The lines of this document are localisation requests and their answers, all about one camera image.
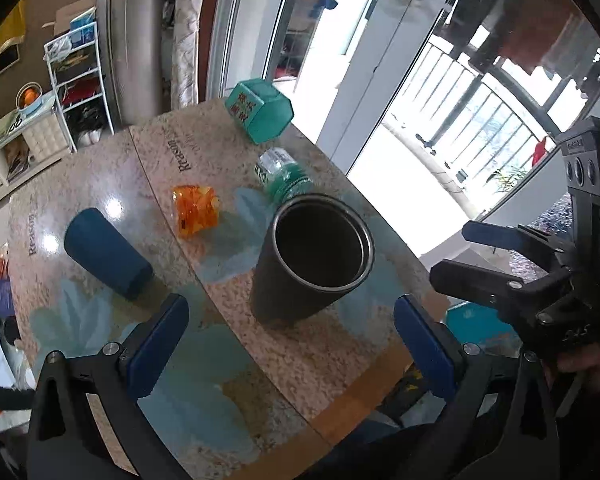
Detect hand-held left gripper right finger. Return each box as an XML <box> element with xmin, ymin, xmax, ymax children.
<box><xmin>394</xmin><ymin>294</ymin><xmax>568</xmax><ymax>480</ymax></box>

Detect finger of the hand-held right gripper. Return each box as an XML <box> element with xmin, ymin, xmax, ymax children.
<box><xmin>429</xmin><ymin>258</ymin><xmax>577</xmax><ymax>322</ymax></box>
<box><xmin>461</xmin><ymin>219</ymin><xmax>577</xmax><ymax>274</ymax></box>

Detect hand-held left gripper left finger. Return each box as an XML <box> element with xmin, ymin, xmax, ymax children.
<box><xmin>27</xmin><ymin>294</ymin><xmax>196</xmax><ymax>480</ymax></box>

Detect blue cup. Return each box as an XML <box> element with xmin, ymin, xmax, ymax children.
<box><xmin>63</xmin><ymin>207</ymin><xmax>155</xmax><ymax>302</ymax></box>

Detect dark grey steel cup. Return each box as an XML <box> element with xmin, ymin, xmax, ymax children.
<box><xmin>249</xmin><ymin>193</ymin><xmax>376</xmax><ymax>329</ymax></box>

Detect teal stool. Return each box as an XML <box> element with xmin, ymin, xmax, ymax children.
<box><xmin>444</xmin><ymin>300</ymin><xmax>523</xmax><ymax>358</ymax></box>

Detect potted plant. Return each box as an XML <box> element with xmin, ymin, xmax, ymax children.
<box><xmin>486</xmin><ymin>164</ymin><xmax>528</xmax><ymax>196</ymax></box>

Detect balcony railing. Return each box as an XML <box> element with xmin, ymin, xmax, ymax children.
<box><xmin>380</xmin><ymin>37</ymin><xmax>600</xmax><ymax>211</ymax></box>

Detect orange crumpled plastic wrapper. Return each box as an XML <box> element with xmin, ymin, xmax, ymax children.
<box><xmin>172</xmin><ymin>184</ymin><xmax>222</xmax><ymax>240</ymax></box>

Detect green label plastic bottle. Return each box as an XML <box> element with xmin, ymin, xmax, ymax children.
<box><xmin>254</xmin><ymin>147</ymin><xmax>314</xmax><ymax>206</ymax></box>

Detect hanging clothes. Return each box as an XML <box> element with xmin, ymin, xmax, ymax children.
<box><xmin>447</xmin><ymin>0</ymin><xmax>600</xmax><ymax>103</ymax></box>

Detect white cabinet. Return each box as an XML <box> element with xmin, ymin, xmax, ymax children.
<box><xmin>0</xmin><ymin>102</ymin><xmax>75</xmax><ymax>203</ymax></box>

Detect teal hexagonal box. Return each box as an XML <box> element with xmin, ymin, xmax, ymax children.
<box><xmin>224</xmin><ymin>79</ymin><xmax>295</xmax><ymax>145</ymax></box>

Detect bowl of oranges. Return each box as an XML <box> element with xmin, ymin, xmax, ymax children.
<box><xmin>15</xmin><ymin>82</ymin><xmax>44</xmax><ymax>112</ymax></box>

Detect patterned curtain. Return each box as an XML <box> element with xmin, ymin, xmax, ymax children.
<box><xmin>171</xmin><ymin>0</ymin><xmax>217</xmax><ymax>111</ymax></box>

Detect yellow framed picture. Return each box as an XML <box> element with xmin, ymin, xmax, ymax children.
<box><xmin>0</xmin><ymin>0</ymin><xmax>27</xmax><ymax>92</ymax></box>

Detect cardboard box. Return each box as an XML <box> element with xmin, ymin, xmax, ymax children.
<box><xmin>41</xmin><ymin>0</ymin><xmax>99</xmax><ymax>41</ymax></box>

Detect white wire shelf rack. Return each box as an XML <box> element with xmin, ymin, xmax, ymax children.
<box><xmin>43</xmin><ymin>34</ymin><xmax>116</xmax><ymax>154</ymax></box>

